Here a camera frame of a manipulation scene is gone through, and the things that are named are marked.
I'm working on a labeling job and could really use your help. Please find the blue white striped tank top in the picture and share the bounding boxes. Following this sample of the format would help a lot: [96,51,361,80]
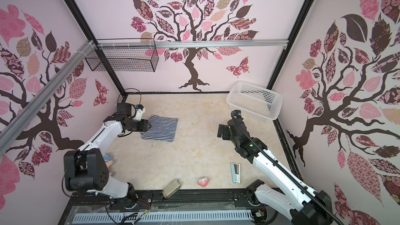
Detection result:
[141,115,179,142]

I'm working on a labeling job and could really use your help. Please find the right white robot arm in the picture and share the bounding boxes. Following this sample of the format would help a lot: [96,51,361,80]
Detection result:
[217,110,342,225]

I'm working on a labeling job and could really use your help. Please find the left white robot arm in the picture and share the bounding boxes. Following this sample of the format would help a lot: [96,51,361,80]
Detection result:
[62,103,149,209]

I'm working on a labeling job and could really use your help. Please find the grey white stapler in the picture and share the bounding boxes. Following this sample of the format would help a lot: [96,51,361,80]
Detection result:
[230,163,241,184]

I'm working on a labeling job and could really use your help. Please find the white plastic laundry basket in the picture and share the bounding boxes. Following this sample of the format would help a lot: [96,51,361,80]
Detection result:
[226,81,283,122]

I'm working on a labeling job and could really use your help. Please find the plush doll head toy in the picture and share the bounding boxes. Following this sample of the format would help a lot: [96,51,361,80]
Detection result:
[103,155,114,169]

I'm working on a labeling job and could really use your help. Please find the pink denture toy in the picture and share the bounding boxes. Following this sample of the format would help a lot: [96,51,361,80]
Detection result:
[198,177,209,187]

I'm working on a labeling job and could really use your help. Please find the tan rectangular box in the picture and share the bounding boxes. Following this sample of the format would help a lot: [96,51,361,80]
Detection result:
[161,179,181,199]

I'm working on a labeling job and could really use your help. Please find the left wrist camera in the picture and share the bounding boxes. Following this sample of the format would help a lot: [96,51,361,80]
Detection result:
[133,104,145,121]

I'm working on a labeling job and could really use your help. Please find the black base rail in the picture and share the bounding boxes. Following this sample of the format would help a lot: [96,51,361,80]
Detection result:
[68,188,263,210]

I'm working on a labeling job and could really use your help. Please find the black wire mesh basket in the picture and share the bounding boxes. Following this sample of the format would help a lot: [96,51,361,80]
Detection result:
[85,37,159,73]

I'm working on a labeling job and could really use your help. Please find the rear aluminium frame bar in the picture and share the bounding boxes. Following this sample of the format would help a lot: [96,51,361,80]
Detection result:
[97,39,289,49]

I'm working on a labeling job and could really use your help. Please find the aluminium frame bar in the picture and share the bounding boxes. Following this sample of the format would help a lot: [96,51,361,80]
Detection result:
[1,40,96,155]
[97,39,289,49]

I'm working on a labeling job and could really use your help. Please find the white slotted cable duct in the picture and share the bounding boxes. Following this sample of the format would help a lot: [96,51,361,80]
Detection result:
[67,210,253,225]

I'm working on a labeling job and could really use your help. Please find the left aluminium frame bar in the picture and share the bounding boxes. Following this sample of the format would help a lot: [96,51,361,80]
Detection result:
[1,40,96,155]

